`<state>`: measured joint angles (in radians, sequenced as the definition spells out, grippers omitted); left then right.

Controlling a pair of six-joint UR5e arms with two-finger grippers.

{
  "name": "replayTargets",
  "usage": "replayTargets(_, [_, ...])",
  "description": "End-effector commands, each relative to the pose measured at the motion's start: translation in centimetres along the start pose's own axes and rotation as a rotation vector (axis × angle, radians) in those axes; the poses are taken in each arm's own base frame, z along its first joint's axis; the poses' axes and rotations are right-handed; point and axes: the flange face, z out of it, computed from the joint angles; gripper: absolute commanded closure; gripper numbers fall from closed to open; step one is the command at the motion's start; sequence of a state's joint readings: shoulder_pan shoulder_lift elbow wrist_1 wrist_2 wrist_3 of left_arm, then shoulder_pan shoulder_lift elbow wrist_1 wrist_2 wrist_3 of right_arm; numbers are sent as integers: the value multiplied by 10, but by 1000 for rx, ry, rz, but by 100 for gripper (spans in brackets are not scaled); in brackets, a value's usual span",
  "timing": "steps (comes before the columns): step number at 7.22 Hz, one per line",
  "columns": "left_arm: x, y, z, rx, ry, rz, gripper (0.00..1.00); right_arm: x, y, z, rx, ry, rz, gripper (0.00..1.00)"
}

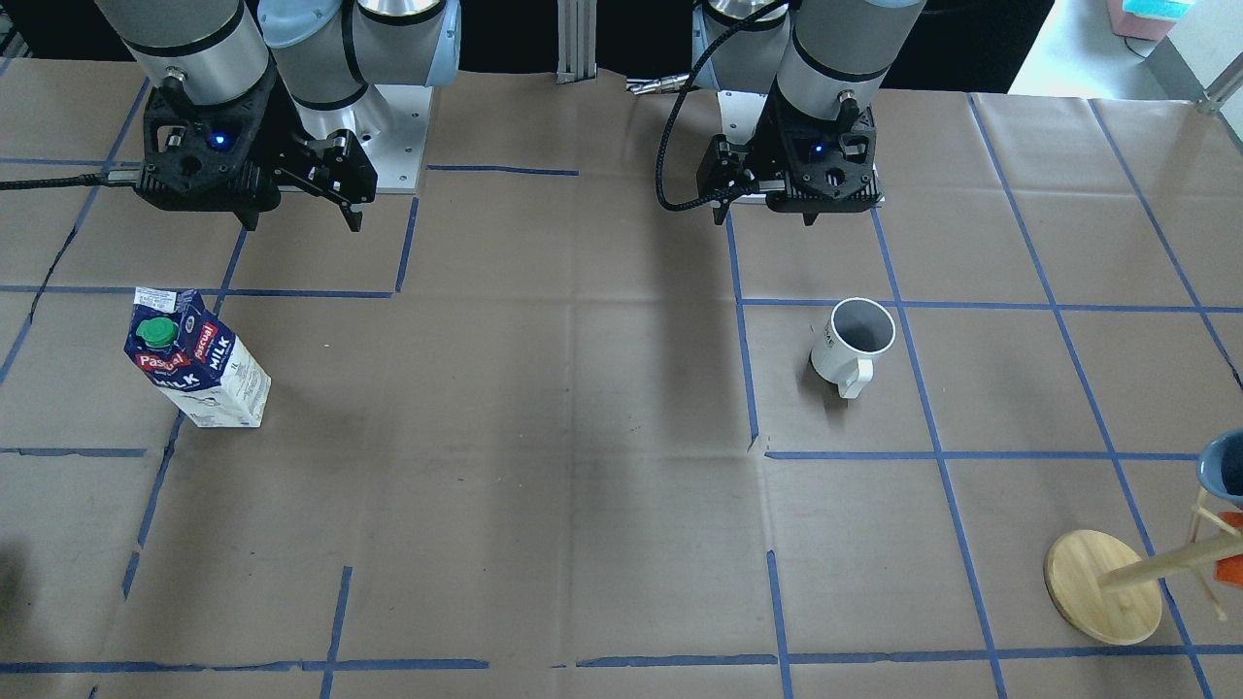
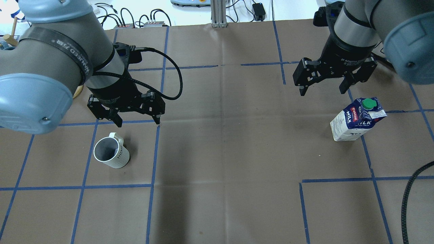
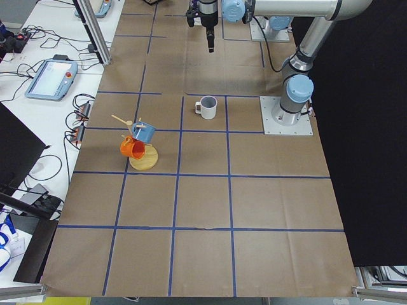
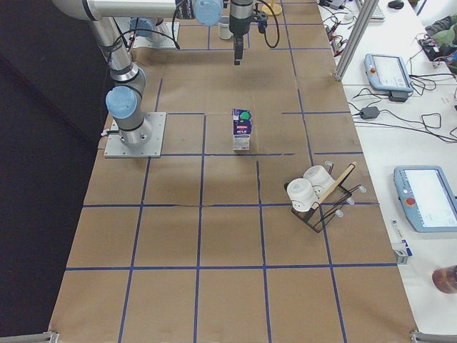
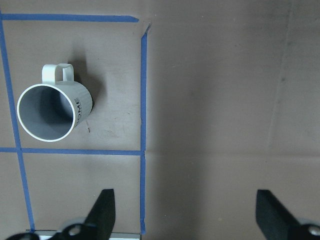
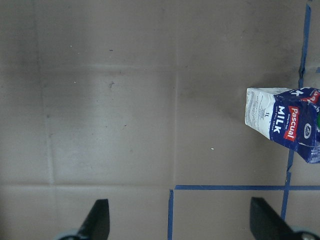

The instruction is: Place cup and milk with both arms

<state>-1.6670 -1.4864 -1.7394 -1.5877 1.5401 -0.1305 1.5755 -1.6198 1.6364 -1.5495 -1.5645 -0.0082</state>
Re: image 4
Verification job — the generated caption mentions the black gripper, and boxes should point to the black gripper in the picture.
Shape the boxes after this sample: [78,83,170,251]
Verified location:
[229,0,253,65]

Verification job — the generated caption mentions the white mug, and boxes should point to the white mug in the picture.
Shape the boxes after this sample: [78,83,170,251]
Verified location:
[218,16,232,40]

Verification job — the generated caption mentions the brown round object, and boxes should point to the brown round object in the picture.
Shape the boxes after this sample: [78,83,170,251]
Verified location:
[432,265,457,294]

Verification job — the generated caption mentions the small blue white box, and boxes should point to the small blue white box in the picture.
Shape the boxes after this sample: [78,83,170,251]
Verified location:
[391,219,413,265]

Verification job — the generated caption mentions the brown paper table cover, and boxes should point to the brown paper table cover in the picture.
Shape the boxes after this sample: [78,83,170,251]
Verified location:
[49,1,416,342]

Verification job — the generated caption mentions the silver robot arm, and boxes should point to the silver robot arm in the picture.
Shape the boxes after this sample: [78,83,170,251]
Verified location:
[54,1,194,146]
[128,1,256,65]

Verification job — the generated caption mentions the far blue teach pendant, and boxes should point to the far blue teach pendant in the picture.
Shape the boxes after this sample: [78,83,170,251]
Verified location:
[363,54,413,93]

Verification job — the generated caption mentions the white cup on rack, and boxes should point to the white cup on rack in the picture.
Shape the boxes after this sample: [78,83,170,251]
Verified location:
[286,178,318,212]
[303,165,335,198]

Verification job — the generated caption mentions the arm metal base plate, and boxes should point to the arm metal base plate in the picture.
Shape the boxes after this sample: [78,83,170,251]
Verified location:
[130,17,179,49]
[104,112,166,158]

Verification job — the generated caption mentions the blue white milk carton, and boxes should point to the blue white milk carton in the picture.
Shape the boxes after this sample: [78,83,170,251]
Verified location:
[232,109,252,151]

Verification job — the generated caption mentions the near blue teach pendant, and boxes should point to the near blue teach pendant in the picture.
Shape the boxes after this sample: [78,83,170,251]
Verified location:
[393,165,456,233]

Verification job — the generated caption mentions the black power adapter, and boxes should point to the black power adapter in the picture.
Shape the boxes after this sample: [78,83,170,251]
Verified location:
[359,106,380,120]

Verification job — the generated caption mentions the wooden mug tree stand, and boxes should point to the wooden mug tree stand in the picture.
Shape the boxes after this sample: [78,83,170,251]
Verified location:
[258,0,282,17]

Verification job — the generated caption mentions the aluminium frame post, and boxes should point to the aluminium frame post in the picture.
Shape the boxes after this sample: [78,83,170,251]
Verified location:
[334,0,378,81]

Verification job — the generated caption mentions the blue teach pendant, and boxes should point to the blue teach pendant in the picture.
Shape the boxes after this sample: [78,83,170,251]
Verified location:
[363,54,413,93]
[393,165,456,233]

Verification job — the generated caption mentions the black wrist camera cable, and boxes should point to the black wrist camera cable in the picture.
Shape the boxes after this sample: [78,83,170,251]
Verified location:
[255,3,283,49]

